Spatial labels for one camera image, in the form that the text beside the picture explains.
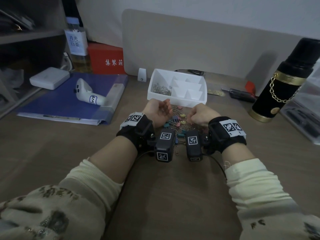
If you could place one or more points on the person's left hand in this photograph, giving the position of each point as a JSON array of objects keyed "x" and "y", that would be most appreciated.
[{"x": 157, "y": 112}]

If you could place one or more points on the person's right hand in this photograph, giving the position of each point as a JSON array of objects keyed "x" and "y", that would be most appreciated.
[{"x": 203, "y": 116}]

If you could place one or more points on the white compartment organizer tray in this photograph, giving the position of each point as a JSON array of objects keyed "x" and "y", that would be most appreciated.
[{"x": 197, "y": 102}]

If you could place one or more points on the pile of silver paper clips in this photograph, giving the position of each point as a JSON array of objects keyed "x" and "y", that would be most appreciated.
[{"x": 177, "y": 109}]

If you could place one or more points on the small heap of paper clips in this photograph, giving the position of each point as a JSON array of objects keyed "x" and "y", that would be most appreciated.
[{"x": 162, "y": 89}]

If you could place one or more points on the group of coloured binder clips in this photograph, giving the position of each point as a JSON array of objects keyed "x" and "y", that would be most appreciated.
[{"x": 178, "y": 124}]

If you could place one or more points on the person's left forearm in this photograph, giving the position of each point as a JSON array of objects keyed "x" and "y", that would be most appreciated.
[{"x": 75, "y": 197}]

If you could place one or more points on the person's right forearm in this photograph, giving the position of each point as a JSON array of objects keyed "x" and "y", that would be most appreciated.
[{"x": 260, "y": 197}]

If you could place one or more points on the flat gold strip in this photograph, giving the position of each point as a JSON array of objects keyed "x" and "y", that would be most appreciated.
[{"x": 215, "y": 92}]

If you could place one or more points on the small white stand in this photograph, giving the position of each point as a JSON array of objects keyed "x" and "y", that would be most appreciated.
[{"x": 142, "y": 74}]

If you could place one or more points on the black screwdriver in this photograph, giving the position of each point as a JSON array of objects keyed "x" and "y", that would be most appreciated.
[{"x": 241, "y": 95}]

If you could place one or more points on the small red object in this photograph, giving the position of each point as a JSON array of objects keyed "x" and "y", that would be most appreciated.
[{"x": 250, "y": 86}]

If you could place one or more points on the beige desk divider panel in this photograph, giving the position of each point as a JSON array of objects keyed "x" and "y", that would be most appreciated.
[{"x": 212, "y": 42}]

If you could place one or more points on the orange ribbed box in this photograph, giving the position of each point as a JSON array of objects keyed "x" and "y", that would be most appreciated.
[{"x": 103, "y": 58}]

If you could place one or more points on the white handheld controller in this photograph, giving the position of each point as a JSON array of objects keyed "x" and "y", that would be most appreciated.
[{"x": 83, "y": 89}]

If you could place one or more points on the clear plastic case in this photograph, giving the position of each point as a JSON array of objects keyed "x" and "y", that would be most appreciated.
[{"x": 302, "y": 117}]

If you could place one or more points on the blue document folder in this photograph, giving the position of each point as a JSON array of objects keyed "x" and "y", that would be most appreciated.
[{"x": 55, "y": 102}]

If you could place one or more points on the tea bottle with blue cap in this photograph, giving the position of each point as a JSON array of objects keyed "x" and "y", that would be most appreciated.
[{"x": 76, "y": 44}]

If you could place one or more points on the white flat adapter box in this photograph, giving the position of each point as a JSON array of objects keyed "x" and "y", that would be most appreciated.
[{"x": 48, "y": 77}]

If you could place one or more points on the grey shelf unit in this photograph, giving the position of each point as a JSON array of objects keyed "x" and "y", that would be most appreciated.
[{"x": 30, "y": 38}]

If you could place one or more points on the clear plastic bag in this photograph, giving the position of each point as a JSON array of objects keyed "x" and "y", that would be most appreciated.
[{"x": 12, "y": 77}]

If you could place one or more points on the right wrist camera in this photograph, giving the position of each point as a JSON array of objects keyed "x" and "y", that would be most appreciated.
[{"x": 193, "y": 147}]

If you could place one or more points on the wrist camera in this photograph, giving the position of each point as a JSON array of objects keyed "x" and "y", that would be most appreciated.
[
  {"x": 193, "y": 147},
  {"x": 165, "y": 146}
]

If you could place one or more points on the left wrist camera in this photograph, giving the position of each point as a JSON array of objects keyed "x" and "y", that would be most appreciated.
[{"x": 165, "y": 146}]

